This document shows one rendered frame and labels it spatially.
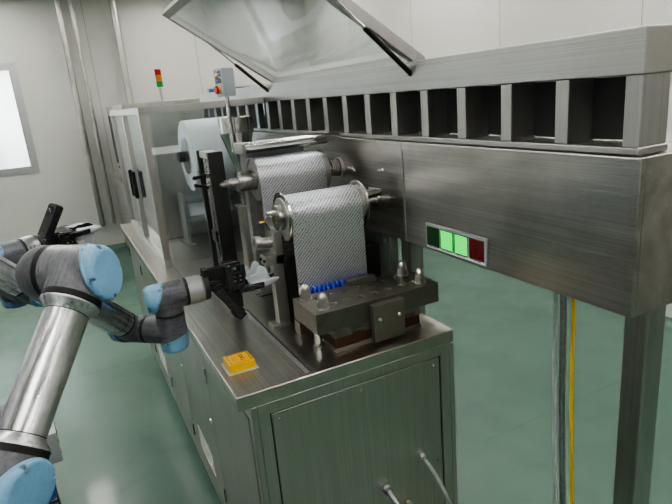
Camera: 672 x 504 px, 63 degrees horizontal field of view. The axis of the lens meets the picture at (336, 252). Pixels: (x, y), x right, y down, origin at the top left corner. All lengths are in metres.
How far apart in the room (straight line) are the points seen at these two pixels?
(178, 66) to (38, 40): 1.47
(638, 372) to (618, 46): 0.70
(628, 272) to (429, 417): 0.82
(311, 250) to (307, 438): 0.53
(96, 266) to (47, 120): 5.86
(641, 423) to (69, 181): 6.40
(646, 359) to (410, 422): 0.67
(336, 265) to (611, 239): 0.84
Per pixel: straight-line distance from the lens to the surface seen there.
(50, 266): 1.25
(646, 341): 1.38
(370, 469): 1.71
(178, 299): 1.51
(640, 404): 1.45
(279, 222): 1.62
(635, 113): 1.11
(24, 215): 7.11
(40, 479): 1.15
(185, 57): 7.22
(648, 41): 1.10
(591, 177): 1.16
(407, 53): 1.60
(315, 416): 1.53
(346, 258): 1.70
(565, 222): 1.22
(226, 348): 1.67
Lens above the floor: 1.59
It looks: 16 degrees down
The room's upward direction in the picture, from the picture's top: 5 degrees counter-clockwise
